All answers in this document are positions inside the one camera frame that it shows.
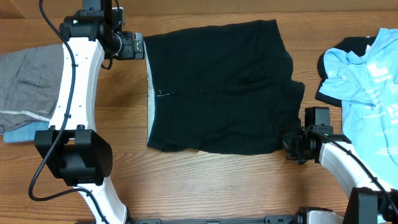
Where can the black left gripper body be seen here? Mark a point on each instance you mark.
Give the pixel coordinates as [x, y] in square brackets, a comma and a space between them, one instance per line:
[127, 51]

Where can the black garment under blue shirt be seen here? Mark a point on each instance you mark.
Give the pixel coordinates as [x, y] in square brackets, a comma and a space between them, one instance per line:
[348, 44]

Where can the folded blue cloth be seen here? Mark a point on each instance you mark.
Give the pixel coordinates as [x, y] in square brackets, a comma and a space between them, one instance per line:
[25, 133]

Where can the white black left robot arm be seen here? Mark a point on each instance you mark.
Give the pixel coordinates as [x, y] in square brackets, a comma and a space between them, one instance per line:
[71, 147]

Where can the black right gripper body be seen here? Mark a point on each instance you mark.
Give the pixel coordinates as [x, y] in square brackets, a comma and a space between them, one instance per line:
[295, 142]

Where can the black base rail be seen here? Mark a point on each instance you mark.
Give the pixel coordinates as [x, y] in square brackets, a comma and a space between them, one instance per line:
[269, 219]

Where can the light blue t-shirt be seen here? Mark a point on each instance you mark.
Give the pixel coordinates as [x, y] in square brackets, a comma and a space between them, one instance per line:
[367, 88]

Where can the folded grey shorts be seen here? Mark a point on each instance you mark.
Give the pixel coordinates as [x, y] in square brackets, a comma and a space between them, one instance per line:
[30, 85]

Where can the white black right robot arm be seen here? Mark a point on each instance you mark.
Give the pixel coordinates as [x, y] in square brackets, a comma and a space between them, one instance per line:
[371, 199]

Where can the black shorts with mesh lining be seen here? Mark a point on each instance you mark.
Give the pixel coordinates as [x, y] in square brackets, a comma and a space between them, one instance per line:
[222, 89]

